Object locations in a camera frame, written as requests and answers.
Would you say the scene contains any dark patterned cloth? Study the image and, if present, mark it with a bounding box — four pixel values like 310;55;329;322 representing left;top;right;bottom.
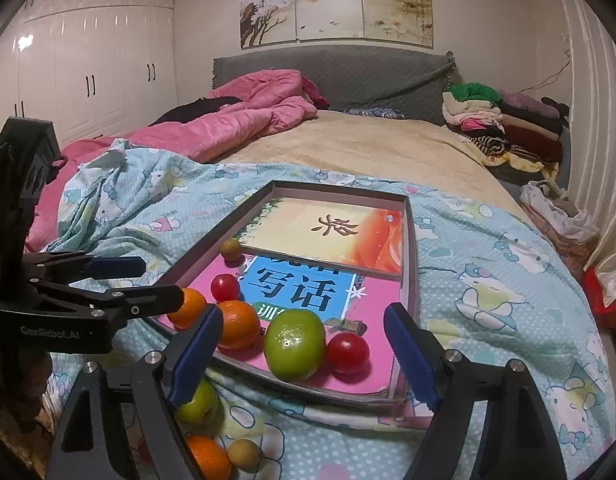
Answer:
344;105;406;120

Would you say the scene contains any pink book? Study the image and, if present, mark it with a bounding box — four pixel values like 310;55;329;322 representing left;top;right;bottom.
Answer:
158;252;403;401

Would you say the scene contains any black cloth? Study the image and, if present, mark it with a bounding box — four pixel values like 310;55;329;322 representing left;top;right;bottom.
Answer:
148;96;243;127

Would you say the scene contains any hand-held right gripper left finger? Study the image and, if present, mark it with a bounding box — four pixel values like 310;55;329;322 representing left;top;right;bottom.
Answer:
58;304;225;480

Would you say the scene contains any beige bed sheet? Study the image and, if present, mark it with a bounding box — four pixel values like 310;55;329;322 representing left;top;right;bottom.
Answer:
208;110;533;221

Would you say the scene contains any grey quilted headboard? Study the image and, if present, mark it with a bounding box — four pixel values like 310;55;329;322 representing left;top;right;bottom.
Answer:
212;51;461;126

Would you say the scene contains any magenta cloth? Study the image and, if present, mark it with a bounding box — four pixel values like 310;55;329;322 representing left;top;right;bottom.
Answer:
300;76;331;109

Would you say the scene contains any red cherry tomato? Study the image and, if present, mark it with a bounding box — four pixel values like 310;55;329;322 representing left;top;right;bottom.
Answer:
326;333;370;375
210;273;241;303

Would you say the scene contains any orange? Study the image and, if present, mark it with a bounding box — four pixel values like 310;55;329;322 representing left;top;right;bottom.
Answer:
167;287;207;330
215;300;262;351
185;435;233;480

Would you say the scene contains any white curtain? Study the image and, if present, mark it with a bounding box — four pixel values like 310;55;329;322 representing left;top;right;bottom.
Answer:
552;0;616;321

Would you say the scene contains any pink quilt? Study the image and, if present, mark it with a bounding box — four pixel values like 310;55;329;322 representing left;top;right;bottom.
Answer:
25;70;321;253

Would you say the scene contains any shallow grey cardboard box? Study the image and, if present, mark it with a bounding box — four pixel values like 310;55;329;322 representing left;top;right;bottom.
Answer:
147;180;421;408

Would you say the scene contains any blue cartoon printed blanket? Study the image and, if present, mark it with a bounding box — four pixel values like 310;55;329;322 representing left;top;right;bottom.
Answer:
25;137;616;480

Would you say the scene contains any white wardrobe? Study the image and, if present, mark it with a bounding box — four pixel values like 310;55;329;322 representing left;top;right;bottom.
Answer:
0;0;181;161

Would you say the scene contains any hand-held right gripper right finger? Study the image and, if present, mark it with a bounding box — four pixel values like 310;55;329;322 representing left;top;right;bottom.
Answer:
383;303;553;480

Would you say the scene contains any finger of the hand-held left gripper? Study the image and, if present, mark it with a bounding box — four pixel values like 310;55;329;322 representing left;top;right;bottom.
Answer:
33;284;185;323
23;252;148;281

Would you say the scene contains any white crumpled cloth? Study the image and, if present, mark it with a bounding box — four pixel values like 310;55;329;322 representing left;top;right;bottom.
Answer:
518;180;601;261

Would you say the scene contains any pile of folded clothes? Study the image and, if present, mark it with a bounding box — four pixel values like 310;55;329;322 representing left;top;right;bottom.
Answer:
442;81;571;181

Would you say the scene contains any green apple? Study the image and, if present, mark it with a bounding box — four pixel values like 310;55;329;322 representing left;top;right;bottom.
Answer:
264;309;327;381
175;379;219;426

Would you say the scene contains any yellow and orange book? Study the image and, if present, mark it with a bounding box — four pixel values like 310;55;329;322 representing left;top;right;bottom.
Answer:
238;197;405;281

